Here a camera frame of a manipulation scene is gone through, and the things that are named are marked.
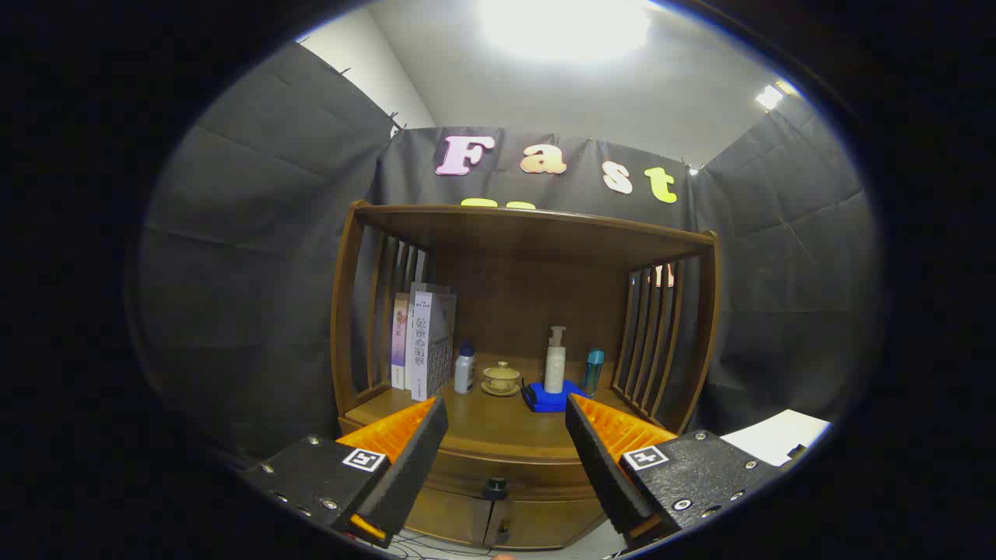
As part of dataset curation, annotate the wooden countertop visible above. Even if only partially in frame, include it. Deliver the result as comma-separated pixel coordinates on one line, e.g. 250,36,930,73
342,354,678,460

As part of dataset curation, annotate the large ceiling light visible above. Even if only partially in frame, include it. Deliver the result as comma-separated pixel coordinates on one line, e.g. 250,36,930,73
479,0,654,59

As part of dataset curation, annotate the brown wooden cabinet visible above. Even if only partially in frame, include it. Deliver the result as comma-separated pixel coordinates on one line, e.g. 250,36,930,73
331,200,721,549

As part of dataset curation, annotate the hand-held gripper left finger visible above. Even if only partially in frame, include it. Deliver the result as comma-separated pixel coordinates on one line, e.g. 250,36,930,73
240,395,451,549

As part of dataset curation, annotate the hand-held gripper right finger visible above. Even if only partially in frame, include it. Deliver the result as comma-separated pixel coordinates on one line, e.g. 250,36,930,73
565,393,785,551

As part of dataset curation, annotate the white pump bottle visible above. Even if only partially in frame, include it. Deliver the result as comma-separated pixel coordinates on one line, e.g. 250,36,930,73
544,326,568,394

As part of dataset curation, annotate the large white book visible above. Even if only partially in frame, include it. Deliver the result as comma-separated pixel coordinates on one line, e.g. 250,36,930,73
410,290,458,402

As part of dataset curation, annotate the yellow lidded teacup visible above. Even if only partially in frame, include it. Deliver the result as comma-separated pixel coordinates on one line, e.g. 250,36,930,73
483,361,521,392

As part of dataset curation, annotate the purple book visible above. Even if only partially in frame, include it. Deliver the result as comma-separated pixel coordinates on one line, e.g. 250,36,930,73
391,292,412,390

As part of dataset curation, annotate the brown wooden drawer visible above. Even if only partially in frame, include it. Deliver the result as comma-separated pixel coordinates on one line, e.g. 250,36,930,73
426,445,604,502

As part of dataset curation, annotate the folded blue cloth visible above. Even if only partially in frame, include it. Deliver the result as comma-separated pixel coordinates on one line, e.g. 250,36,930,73
523,379,588,413

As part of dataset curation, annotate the wooden cabinet door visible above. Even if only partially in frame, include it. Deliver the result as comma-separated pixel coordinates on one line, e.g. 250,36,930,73
405,486,493,547
489,498,608,550

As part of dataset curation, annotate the white drawer unit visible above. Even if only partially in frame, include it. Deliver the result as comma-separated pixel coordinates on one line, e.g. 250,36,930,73
720,410,832,467

